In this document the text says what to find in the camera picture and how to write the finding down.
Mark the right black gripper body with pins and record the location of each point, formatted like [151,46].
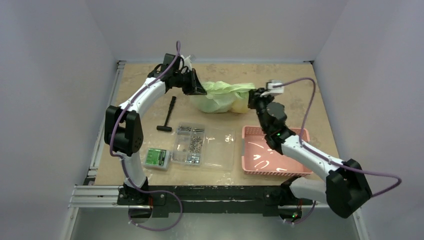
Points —
[253,99]

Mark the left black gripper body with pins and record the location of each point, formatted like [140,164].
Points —
[184,81]

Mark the light green plastic bag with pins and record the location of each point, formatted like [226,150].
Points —
[220,96]

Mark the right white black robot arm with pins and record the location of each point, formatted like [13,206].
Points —
[342,184]

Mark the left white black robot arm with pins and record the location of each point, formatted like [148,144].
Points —
[123,131]

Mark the yellow fake fruit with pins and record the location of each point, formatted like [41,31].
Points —
[240,106]

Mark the pink plastic basket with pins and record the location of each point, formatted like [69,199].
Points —
[257,158]

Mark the clear plastic screw organizer box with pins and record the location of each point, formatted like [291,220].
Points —
[208,147]

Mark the green white small box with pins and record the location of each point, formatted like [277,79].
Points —
[157,159]

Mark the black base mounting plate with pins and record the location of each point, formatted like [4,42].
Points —
[266,200]

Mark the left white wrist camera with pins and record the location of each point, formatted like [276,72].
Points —
[187,61]

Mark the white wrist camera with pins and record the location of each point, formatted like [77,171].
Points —
[187,61]
[273,88]

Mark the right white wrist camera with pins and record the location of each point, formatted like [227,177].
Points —
[273,88]

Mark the black T-handle tool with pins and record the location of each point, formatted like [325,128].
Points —
[165,127]

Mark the aluminium back frame rail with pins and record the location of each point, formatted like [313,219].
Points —
[223,61]

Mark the aluminium frame rail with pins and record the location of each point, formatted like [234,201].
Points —
[223,61]
[97,197]
[99,144]

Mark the aluminium left frame rail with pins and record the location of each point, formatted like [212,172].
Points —
[99,144]

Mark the aluminium front frame rail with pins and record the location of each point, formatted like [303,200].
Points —
[97,197]

